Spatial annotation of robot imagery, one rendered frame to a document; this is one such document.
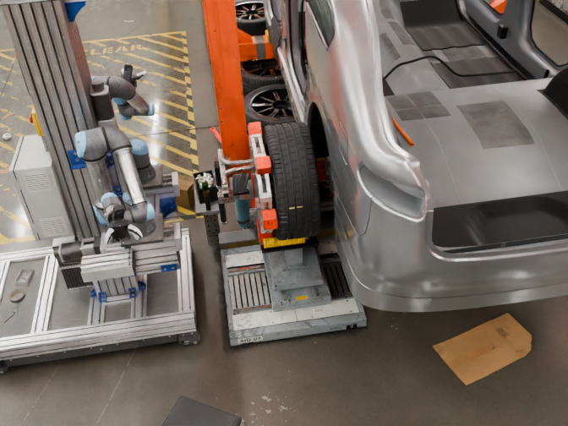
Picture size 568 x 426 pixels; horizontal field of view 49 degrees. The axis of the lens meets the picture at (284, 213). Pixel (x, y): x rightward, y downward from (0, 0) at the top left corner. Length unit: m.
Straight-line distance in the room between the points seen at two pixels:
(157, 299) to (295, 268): 0.86
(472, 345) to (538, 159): 1.14
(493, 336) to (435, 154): 1.16
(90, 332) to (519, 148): 2.63
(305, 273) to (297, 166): 0.88
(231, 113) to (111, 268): 1.14
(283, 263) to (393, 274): 1.38
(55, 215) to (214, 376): 1.26
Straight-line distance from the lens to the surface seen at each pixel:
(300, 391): 3.60
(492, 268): 2.71
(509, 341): 3.97
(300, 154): 3.27
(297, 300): 3.81
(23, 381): 4.01
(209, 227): 4.39
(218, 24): 3.50
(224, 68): 3.60
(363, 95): 2.64
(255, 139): 3.47
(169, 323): 3.70
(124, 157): 3.03
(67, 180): 3.42
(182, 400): 3.22
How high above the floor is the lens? 2.95
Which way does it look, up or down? 39 degrees down
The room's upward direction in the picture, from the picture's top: 3 degrees counter-clockwise
